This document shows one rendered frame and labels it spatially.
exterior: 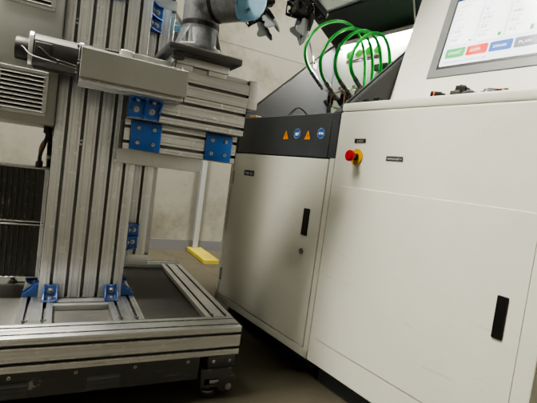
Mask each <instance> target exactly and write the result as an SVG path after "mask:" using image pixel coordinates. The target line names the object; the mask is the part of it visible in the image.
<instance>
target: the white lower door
mask: <svg viewBox="0 0 537 403"><path fill-rule="evenodd" d="M329 162H330V159H319V158H297V157H285V156H273V155H261V154H239V153H236V158H235V164H234V171H233V173H232V180H231V183H232V189H231V196H230V202H229V214H228V221H227V227H226V234H225V245H224V252H223V258H222V265H221V268H220V274H219V279H220V283H219V290H218V293H220V294H222V295H223V296H225V297H227V298H228V299H229V300H231V301H233V302H234V303H236V304H237V305H239V306H240V307H242V308H243V309H245V310H247V311H248V312H250V313H251V314H252V315H254V316H255V317H258V318H259V319H261V320H262V321H263V322H265V323H266V324H268V325H270V326H271V327H273V328H274V329H276V330H277V331H279V332H280V333H282V334H284V335H285V336H286V337H288V338H290V339H291V340H293V341H294V342H296V343H297V344H298V345H300V346H302V347H303V346H304V335H305V330H306V324H307V318H308V307H309V302H310V296H311V290H312V279H313V274H314V268H315V262H316V251H317V246H318V240H319V234H320V223H321V218H322V212H323V206H324V195H325V190H326V184H327V178H328V167H329Z"/></svg>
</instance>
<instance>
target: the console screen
mask: <svg viewBox="0 0 537 403"><path fill-rule="evenodd" d="M528 66H537V0H451V2H450V5H449V7H448V10H447V15H446V18H445V20H444V24H443V27H442V30H441V33H440V37H439V40H438V42H437V45H436V50H435V53H434V55H433V58H432V63H431V65H430V68H429V71H428V75H427V77H426V79H432V78H444V77H451V76H457V75H464V74H476V73H483V72H489V71H496V70H509V69H515V68H522V67H528Z"/></svg>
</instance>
